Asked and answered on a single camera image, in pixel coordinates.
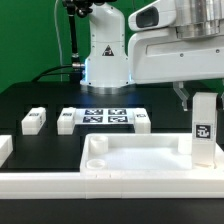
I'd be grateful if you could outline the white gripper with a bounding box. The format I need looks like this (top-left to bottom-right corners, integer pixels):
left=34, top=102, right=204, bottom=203
left=128, top=0, right=224, bottom=111

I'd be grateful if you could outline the white desk top tray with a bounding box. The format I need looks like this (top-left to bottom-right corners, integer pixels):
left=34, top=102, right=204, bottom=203
left=80, top=133, right=224, bottom=173

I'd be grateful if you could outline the fiducial marker sheet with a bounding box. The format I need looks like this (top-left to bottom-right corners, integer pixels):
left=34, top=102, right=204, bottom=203
left=75, top=108, right=133, bottom=125

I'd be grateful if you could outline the white left fence piece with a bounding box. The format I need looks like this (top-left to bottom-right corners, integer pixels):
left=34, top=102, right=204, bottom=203
left=0, top=135, right=13, bottom=167

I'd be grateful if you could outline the black cable hose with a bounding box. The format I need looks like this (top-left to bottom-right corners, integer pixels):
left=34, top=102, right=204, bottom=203
left=31, top=0, right=93, bottom=83

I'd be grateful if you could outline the white front fence rail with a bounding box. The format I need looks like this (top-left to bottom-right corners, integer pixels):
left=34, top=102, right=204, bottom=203
left=0, top=170, right=224, bottom=199

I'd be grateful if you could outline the grey thin cable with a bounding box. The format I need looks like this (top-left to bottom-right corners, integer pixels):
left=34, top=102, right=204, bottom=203
left=54, top=0, right=65, bottom=82

